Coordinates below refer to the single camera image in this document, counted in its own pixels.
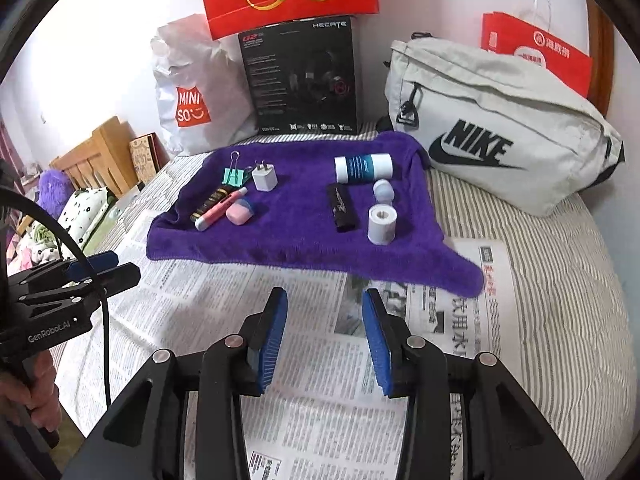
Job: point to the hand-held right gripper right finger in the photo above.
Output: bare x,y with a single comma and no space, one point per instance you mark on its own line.
377,345

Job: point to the grey waist bag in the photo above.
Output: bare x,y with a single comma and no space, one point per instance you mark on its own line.
525,110

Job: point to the pink and white pen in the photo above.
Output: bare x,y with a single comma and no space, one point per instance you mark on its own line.
217,214

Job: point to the purple plush toy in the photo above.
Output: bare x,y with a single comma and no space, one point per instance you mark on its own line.
55,190

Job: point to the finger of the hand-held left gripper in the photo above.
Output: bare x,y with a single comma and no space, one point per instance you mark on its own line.
90,266
110,280

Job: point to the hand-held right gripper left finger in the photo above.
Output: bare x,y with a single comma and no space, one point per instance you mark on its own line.
272,345

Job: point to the small white jar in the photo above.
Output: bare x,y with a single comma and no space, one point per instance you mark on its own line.
384,191

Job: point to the curved brown wooden frame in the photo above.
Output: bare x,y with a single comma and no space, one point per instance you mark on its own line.
602,60

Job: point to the white plastic shopping bag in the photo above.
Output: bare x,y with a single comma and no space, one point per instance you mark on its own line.
200,70

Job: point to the purple towel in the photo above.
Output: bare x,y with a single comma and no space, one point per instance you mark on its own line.
300,230

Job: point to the green binder clip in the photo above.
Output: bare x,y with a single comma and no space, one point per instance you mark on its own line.
234,176

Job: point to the white spotted pillow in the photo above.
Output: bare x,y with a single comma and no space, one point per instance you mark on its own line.
85,205

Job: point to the red and gold gift bag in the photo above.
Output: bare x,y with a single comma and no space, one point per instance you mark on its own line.
285,10

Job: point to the black and gold tube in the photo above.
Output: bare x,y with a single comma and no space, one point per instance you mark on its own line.
210,205

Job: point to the small pink case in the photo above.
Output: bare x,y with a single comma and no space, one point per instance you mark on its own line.
240,211

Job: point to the small black box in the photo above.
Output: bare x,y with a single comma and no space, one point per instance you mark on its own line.
342,207

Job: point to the white charger plug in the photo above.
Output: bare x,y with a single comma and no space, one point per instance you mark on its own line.
264,179

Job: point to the white tape roll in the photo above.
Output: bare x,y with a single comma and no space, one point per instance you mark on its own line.
382,227

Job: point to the red paper bag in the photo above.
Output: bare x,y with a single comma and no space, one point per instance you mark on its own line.
550,60

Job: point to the black headset box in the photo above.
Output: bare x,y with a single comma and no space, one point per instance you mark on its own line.
300,75

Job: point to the white and blue bottle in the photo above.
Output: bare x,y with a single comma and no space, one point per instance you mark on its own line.
362,168

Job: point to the person's left hand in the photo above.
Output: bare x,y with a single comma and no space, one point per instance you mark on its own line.
42,395

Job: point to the light wooden headboard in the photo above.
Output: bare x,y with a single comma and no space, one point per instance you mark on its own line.
100,155

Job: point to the newspaper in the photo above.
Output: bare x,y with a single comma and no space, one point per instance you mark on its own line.
310,360

